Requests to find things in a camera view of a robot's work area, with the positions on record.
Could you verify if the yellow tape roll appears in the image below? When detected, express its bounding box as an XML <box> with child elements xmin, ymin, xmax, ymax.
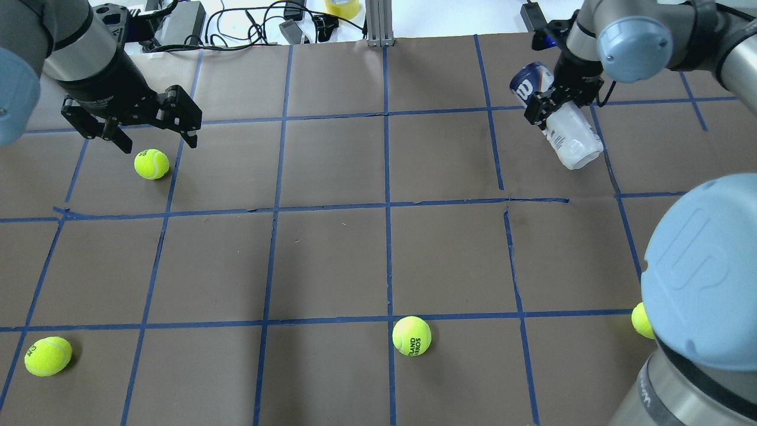
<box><xmin>324</xmin><ymin>0</ymin><xmax>360</xmax><ymax>20</ymax></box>

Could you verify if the tennis ball middle grid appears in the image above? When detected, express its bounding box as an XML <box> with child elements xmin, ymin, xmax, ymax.
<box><xmin>134</xmin><ymin>149</ymin><xmax>170</xmax><ymax>180</ymax></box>

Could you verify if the white tennis ball can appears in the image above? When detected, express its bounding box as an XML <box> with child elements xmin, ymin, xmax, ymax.
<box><xmin>509</xmin><ymin>62</ymin><xmax>603</xmax><ymax>170</ymax></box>

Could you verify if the aluminium frame post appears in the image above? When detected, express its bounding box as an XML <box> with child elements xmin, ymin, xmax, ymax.
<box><xmin>365</xmin><ymin>0</ymin><xmax>396</xmax><ymax>47</ymax></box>

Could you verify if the black power adapter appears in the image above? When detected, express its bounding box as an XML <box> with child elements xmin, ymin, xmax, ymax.
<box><xmin>520</xmin><ymin>1</ymin><xmax>547</xmax><ymax>33</ymax></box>

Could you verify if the tennis ball far left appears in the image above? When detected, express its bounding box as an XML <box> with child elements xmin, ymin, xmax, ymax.
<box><xmin>24</xmin><ymin>337</ymin><xmax>73</xmax><ymax>377</ymax></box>

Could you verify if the tennis ball front centre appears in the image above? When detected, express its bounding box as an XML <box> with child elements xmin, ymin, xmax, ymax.
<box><xmin>630</xmin><ymin>302</ymin><xmax>655</xmax><ymax>340</ymax></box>

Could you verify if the tennis ball near base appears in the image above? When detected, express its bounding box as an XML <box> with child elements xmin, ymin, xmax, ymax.
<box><xmin>392</xmin><ymin>316</ymin><xmax>432</xmax><ymax>357</ymax></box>

